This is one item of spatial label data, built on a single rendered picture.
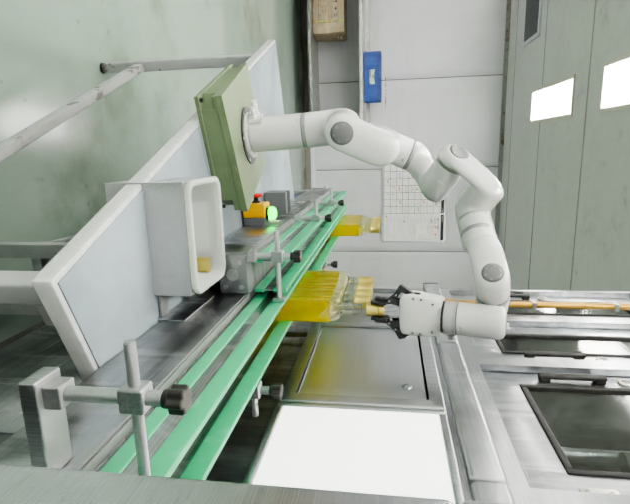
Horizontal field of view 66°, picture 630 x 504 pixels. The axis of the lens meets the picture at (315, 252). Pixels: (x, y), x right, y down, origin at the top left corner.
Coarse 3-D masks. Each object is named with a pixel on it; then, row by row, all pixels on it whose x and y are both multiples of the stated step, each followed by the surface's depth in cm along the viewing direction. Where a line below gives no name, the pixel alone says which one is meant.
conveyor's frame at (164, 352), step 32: (320, 192) 257; (288, 224) 159; (192, 320) 96; (224, 320) 98; (160, 352) 82; (192, 352) 82; (96, 384) 71; (160, 384) 71; (96, 416) 62; (128, 416) 62; (0, 448) 56; (96, 448) 56
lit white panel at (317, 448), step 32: (288, 416) 95; (320, 416) 94; (352, 416) 94; (384, 416) 94; (416, 416) 93; (288, 448) 85; (320, 448) 84; (352, 448) 84; (384, 448) 84; (416, 448) 84; (256, 480) 77; (288, 480) 76; (320, 480) 76; (352, 480) 76; (384, 480) 76; (416, 480) 76; (448, 480) 76
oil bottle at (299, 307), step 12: (288, 300) 118; (300, 300) 117; (312, 300) 117; (324, 300) 117; (336, 300) 117; (288, 312) 118; (300, 312) 118; (312, 312) 117; (324, 312) 117; (336, 312) 117
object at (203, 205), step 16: (192, 192) 106; (208, 192) 105; (192, 208) 106; (208, 208) 106; (192, 224) 91; (208, 224) 107; (192, 240) 91; (208, 240) 108; (192, 256) 92; (208, 256) 108; (224, 256) 109; (192, 272) 93; (208, 272) 107; (224, 272) 109
